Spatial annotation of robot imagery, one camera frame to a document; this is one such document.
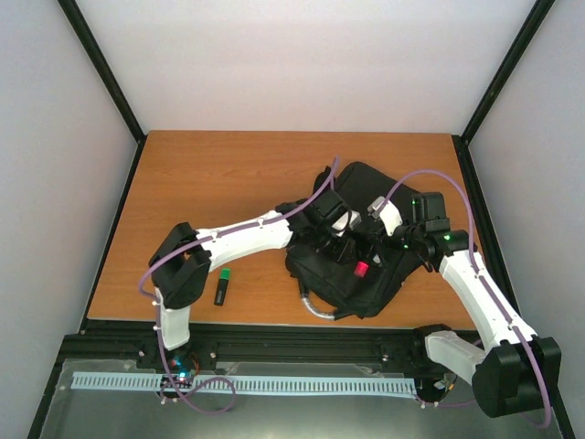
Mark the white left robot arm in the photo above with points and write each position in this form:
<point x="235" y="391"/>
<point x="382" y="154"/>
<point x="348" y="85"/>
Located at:
<point x="180" y="267"/>

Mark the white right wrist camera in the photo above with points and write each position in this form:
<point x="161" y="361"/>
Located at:
<point x="387" y="212"/>

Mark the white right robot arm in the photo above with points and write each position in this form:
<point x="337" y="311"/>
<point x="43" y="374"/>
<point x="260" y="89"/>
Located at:
<point x="510" y="371"/>

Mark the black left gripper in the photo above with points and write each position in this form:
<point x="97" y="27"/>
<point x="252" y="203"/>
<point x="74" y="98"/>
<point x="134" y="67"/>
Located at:
<point x="342" y="253"/>

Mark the black student backpack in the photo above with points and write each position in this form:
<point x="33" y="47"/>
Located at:
<point x="358" y="185"/>

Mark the black right frame post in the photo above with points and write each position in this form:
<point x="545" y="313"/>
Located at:
<point x="532" y="23"/>

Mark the light blue cable duct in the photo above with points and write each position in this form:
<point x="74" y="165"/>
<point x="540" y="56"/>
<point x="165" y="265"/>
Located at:
<point x="247" y="385"/>

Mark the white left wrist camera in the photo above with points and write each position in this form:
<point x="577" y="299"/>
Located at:
<point x="346" y="222"/>

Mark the black left frame post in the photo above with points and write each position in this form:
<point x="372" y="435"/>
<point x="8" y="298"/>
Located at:
<point x="86" y="38"/>

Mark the green highlighter marker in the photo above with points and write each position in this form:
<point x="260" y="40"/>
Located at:
<point x="222" y="286"/>

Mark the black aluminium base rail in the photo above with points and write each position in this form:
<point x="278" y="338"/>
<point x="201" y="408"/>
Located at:
<point x="212" y="347"/>

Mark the pink highlighter marker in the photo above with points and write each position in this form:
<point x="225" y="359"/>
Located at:
<point x="361" y="269"/>

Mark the black frame post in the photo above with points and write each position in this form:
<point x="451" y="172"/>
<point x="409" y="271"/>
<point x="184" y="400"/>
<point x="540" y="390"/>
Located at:
<point x="532" y="23"/>
<point x="86" y="38"/>

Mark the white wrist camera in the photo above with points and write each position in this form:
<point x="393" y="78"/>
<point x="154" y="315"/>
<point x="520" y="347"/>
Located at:
<point x="346" y="222"/>
<point x="387" y="212"/>

